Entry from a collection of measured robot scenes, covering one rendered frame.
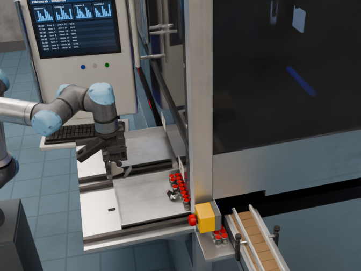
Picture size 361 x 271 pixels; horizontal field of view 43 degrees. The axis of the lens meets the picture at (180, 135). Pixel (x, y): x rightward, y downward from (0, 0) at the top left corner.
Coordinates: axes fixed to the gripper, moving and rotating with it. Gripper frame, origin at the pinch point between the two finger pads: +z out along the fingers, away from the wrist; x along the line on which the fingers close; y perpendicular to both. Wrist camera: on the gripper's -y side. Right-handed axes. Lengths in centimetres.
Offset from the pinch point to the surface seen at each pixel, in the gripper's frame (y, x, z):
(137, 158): 13.7, 36.0, 21.4
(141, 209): 10.2, 3.8, 21.4
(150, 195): 15.0, 10.7, 21.4
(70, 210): -29, 109, 110
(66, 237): -31, 84, 110
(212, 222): 31.3, -21.6, 9.4
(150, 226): 12.0, -7.9, 19.6
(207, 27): 33, -12, -55
